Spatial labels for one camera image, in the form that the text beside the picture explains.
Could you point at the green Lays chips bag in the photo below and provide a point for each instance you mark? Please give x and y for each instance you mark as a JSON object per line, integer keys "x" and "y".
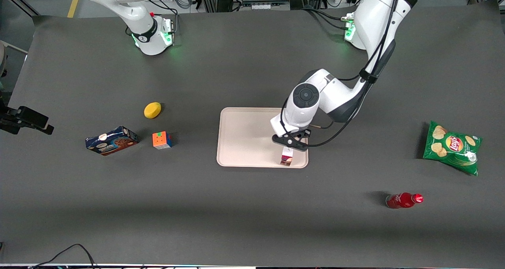
{"x": 451, "y": 146}

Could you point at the yellow lemon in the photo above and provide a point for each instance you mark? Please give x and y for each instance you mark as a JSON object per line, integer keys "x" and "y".
{"x": 152, "y": 110}

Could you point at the dark grey table mat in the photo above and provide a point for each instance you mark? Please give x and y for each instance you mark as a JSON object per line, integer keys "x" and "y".
{"x": 252, "y": 213}

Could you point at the colourful puzzle cube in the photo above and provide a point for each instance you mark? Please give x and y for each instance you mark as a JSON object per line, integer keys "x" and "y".
{"x": 161, "y": 140}

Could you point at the blue cookie box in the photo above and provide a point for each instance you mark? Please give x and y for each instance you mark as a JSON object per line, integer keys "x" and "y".
{"x": 111, "y": 140}

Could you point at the red cookie box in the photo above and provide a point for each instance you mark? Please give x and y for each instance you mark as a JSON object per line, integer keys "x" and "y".
{"x": 287, "y": 158}

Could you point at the beige plastic tray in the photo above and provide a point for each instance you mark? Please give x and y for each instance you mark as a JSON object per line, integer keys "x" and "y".
{"x": 244, "y": 139}

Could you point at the red soda bottle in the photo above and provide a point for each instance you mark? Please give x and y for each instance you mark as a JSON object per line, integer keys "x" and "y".
{"x": 402, "y": 200}

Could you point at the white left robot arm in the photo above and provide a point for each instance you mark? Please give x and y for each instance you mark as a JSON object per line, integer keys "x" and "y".
{"x": 335, "y": 95}

